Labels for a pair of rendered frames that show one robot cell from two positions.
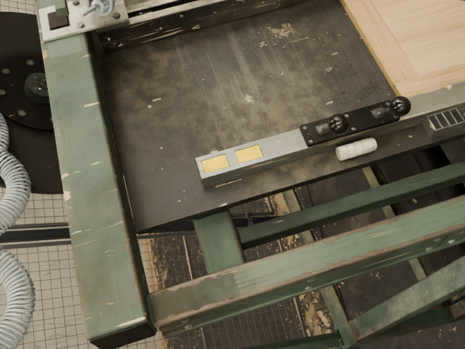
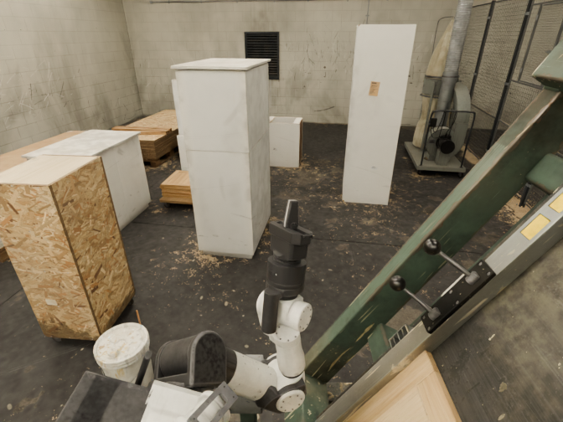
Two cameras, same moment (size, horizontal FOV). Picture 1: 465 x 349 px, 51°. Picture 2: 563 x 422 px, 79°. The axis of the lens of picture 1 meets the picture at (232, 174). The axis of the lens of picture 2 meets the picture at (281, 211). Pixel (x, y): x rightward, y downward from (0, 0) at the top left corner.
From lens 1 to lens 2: 1.11 m
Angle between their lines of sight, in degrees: 101
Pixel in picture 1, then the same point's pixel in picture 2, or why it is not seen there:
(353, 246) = (441, 210)
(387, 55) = (441, 409)
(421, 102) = (410, 342)
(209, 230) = not seen: outside the picture
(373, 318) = not seen: outside the picture
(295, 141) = (496, 260)
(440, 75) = (401, 391)
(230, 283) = (505, 141)
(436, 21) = not seen: outside the picture
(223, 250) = (552, 174)
